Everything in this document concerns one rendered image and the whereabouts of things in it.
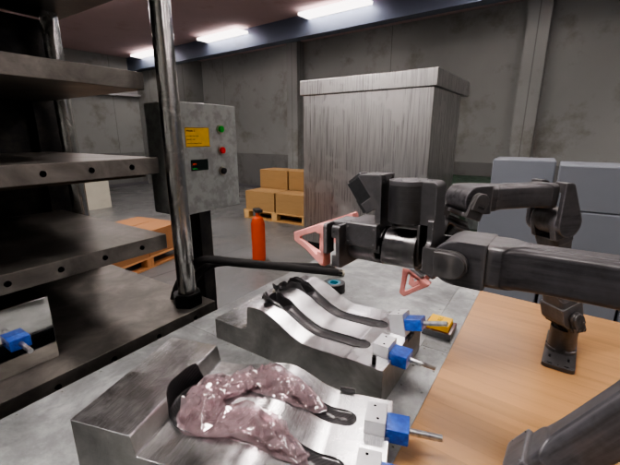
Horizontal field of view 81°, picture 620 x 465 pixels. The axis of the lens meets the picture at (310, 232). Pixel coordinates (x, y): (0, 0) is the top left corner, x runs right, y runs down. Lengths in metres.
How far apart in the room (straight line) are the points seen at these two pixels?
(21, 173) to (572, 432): 1.14
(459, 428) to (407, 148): 3.06
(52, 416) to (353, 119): 3.48
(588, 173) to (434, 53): 5.24
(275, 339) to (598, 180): 2.10
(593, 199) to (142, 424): 2.42
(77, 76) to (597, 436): 1.25
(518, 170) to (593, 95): 4.06
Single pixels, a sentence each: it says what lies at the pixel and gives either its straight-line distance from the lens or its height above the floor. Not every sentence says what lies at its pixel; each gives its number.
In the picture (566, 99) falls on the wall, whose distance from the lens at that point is 6.94.
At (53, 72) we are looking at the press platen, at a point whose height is 1.51.
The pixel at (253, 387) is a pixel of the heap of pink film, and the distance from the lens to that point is 0.75.
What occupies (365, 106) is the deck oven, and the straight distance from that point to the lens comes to 3.86.
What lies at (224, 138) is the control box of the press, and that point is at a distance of 1.52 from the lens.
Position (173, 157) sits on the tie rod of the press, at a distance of 1.21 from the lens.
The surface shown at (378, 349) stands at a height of 0.91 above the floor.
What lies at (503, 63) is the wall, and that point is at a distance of 7.12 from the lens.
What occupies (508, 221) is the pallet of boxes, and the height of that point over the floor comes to 0.83.
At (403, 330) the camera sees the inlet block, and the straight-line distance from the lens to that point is 0.93.
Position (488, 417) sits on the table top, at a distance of 0.91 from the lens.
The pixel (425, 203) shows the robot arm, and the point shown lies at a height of 1.27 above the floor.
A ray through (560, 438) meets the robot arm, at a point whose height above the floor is 1.01.
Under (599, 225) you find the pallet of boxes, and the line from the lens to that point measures 2.62.
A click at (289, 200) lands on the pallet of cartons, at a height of 0.37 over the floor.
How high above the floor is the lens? 1.36
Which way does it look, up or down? 15 degrees down
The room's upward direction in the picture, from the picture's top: straight up
